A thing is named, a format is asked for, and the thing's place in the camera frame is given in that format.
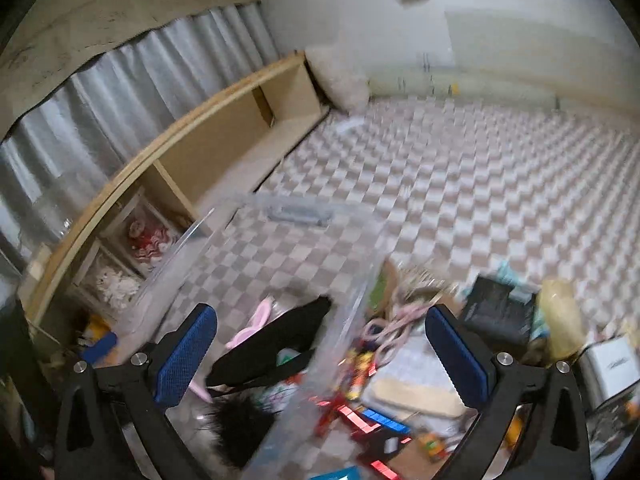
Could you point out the red white doll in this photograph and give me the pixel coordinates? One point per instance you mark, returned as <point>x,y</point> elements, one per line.
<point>147,237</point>

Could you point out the white plush toy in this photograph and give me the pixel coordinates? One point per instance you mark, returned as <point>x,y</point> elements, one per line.
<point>117,285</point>

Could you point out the black fuzzy pompom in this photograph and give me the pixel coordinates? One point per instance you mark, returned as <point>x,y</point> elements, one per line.
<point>240,430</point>

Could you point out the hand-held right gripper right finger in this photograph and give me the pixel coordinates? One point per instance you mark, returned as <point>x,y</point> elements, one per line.
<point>456,360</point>

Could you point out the grey curtain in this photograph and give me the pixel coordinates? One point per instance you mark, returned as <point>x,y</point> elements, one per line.
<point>125,95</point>

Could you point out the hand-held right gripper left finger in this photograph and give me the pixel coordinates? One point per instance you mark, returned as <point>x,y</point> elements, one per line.
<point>185,357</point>

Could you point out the black box with barcode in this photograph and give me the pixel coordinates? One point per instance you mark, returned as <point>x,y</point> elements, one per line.
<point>497,305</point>

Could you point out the wooden bedside shelf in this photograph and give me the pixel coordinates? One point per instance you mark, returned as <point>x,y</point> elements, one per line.
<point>200,145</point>

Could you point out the fluffy white pillow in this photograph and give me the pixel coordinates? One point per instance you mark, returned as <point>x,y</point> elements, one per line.
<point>340,80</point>

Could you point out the yellow translucent bottle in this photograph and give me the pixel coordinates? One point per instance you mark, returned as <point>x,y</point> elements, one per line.
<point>562,317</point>

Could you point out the white gift box black rim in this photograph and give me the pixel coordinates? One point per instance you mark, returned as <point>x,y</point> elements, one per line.
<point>612,365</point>

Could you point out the long green pillow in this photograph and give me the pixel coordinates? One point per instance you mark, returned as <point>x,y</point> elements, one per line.
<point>500,87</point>

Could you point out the clear plastic storage container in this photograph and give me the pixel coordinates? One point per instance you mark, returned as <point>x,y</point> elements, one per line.
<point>300,260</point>

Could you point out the pink bunny ear hairbrush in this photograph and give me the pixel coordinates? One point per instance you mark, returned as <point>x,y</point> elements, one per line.
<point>250,325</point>

